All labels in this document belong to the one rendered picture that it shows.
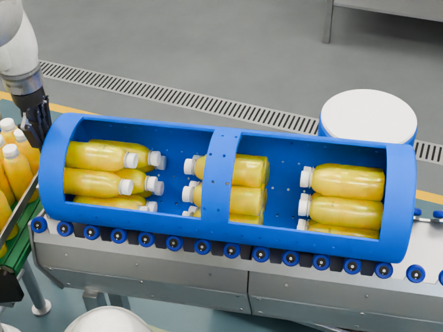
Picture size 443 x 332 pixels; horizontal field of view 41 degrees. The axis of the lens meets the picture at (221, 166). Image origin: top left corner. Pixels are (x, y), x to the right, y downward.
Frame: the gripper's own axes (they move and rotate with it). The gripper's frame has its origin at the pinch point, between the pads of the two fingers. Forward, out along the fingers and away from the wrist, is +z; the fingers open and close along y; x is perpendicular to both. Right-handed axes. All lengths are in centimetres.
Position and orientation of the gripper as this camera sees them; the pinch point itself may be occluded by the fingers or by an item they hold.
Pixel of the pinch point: (46, 151)
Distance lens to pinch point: 156.1
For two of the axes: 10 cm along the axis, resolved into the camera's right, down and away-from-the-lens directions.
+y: -1.9, 6.8, -7.1
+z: 0.4, 7.2, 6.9
